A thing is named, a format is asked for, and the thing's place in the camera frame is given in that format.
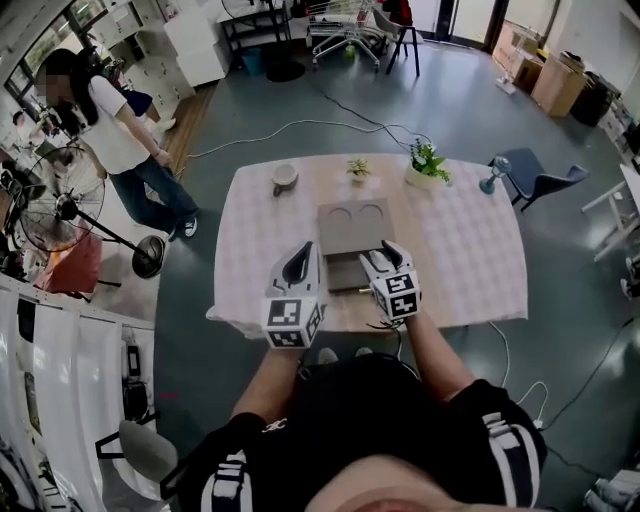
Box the pink checked tablecloth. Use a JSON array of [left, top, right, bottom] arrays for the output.
[[205, 153, 530, 342]]

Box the person's black striped shirt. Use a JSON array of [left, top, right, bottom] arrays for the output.
[[177, 352, 550, 512]]

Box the black-legged chair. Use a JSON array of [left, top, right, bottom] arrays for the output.
[[372, 0, 422, 78]]

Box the cardboard box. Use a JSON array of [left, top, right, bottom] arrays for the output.
[[528, 51, 587, 119]]

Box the blue waste bin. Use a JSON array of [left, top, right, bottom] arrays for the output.
[[240, 47, 264, 77]]

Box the small blue lantern lamp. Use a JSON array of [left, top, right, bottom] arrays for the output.
[[478, 155, 513, 197]]

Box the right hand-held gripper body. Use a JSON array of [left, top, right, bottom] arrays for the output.
[[368, 269, 422, 322]]

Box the black standing fan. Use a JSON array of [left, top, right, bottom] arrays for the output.
[[219, 0, 307, 83]]

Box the cream ceramic cup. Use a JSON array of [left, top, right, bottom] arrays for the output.
[[271, 163, 301, 198]]

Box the person's left forearm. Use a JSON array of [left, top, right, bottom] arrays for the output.
[[231, 346, 305, 430]]

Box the white cabinet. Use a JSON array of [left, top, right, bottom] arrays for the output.
[[163, 3, 227, 92]]

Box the person's face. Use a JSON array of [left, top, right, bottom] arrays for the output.
[[308, 453, 454, 512]]

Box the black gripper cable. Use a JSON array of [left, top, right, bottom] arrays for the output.
[[366, 318, 419, 384]]

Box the white charger cable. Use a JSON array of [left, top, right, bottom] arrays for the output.
[[487, 319, 550, 432]]

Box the white partition panel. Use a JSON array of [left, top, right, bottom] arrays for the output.
[[0, 277, 157, 512]]

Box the dark blue chair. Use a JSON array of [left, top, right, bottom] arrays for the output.
[[488, 147, 592, 214]]

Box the person's right forearm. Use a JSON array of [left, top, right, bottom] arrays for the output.
[[401, 310, 477, 407]]

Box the white floor cable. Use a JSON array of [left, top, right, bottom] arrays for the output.
[[185, 117, 437, 162]]

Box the grey shell chair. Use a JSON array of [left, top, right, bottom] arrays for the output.
[[93, 418, 180, 502]]

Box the white side table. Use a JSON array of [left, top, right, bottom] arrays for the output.
[[581, 163, 640, 263]]

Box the clothes rack with clothes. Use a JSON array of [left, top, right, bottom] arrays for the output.
[[382, 0, 415, 27]]

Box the metal shopping cart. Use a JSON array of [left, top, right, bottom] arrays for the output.
[[305, 0, 387, 75]]

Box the flowering plant in white pot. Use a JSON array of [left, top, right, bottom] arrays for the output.
[[404, 141, 452, 191]]

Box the small potted plant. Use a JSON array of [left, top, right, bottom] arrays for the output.
[[345, 158, 373, 187]]

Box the grey drawer box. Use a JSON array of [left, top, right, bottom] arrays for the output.
[[316, 197, 399, 296]]

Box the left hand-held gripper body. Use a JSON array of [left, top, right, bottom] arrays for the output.
[[261, 287, 327, 351]]

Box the black waste bin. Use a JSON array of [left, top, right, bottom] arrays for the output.
[[568, 71, 622, 129]]

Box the large black pedestal fan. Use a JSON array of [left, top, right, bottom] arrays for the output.
[[18, 146, 167, 280]]

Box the black floor cable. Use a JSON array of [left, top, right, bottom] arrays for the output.
[[303, 74, 437, 147]]

